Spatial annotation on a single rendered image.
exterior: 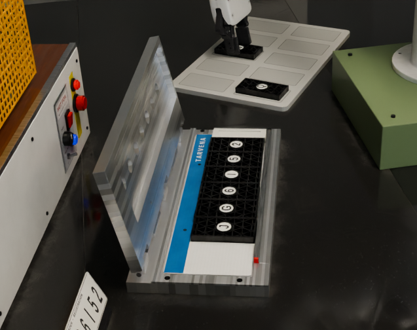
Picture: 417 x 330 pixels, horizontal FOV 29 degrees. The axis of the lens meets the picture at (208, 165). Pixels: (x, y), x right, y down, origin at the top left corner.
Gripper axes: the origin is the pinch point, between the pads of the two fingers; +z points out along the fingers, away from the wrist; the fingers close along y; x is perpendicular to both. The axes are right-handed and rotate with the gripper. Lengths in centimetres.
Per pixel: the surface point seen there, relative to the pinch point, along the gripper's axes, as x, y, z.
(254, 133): -19.7, -34.3, 4.7
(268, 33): -1.5, 11.8, 3.1
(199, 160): -13.9, -45.2, 4.5
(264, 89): -13.3, -16.1, 4.4
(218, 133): -13.6, -36.8, 3.5
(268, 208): -31, -54, 8
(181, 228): -20, -64, 6
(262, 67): -7.5, -5.2, 4.3
